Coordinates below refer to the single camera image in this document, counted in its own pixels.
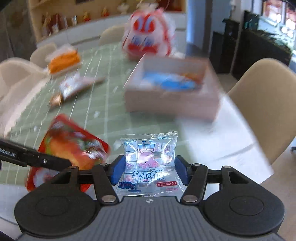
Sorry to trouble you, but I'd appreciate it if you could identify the red snack bag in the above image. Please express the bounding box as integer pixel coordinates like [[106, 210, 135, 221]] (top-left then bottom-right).
[[24, 113, 111, 192]]

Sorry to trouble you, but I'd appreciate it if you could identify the clear Peppa Pig candy bag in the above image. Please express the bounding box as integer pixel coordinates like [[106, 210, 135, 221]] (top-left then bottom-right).
[[116, 131, 185, 198]]

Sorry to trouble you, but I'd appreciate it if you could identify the blue white snack pack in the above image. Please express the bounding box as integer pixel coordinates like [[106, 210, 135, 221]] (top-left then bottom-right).
[[138, 71, 202, 92]]

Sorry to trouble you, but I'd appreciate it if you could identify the brown bread packet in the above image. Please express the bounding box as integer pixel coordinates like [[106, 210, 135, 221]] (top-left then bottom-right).
[[48, 92, 63, 109]]

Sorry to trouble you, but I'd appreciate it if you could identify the white red snack packet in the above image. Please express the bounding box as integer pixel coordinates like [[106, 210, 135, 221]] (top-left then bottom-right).
[[59, 73, 106, 100]]

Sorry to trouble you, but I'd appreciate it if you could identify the green checked tablecloth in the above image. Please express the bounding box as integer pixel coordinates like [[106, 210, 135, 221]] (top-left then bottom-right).
[[0, 41, 186, 186]]

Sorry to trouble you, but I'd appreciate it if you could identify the orange tissue box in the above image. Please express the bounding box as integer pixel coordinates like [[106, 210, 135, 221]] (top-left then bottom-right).
[[45, 44, 81, 75]]

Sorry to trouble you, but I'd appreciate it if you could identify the beige chair near box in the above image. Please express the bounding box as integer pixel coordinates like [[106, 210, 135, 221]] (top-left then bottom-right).
[[228, 58, 295, 164]]

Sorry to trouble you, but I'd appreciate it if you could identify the pink cardboard box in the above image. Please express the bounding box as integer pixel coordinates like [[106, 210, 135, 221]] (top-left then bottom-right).
[[123, 54, 220, 121]]

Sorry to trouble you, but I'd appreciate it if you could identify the beige chair far left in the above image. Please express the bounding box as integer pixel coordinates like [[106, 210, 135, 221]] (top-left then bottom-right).
[[99, 25, 125, 46]]

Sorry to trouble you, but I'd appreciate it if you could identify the white red bunny plush bag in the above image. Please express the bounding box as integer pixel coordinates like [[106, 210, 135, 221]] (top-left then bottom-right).
[[121, 9, 176, 60]]

